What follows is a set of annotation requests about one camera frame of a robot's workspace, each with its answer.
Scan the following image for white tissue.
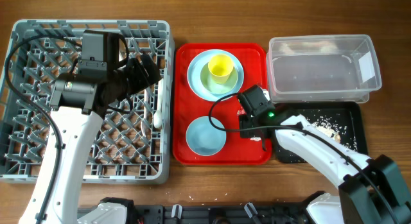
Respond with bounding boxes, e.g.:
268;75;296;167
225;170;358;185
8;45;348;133
250;137;262;142

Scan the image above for white plastic fork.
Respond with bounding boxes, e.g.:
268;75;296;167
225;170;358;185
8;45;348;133
141;89;150;137

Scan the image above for white plastic spoon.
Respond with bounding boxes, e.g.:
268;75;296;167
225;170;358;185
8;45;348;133
153;79;164;129

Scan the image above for light blue bowl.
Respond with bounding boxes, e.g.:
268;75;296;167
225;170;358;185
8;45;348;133
186;116;227;157

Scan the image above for food scraps rice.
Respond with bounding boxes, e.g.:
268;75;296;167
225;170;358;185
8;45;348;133
298;108;358;151

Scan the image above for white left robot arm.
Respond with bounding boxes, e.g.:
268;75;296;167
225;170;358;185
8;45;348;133
19;30;161;223

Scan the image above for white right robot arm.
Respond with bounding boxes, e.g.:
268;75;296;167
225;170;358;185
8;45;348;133
237;85;410;223

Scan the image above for grey dishwasher rack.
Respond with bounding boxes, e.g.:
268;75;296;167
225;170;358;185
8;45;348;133
1;19;175;184

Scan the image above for large light blue plate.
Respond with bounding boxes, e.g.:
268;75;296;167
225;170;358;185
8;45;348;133
187;49;244;101

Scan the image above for small green plate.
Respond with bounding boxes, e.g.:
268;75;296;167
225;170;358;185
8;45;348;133
200;63;238;94

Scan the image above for yellow plastic cup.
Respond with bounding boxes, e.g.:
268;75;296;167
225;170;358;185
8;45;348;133
208;54;234;84

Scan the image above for red plastic tray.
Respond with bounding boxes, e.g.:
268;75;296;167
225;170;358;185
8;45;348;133
172;43;272;166

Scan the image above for clear plastic bin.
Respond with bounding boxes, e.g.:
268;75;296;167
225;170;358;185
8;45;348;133
266;34;382;103

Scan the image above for black plastic tray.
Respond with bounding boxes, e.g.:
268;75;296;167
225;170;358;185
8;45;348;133
276;101;369;155

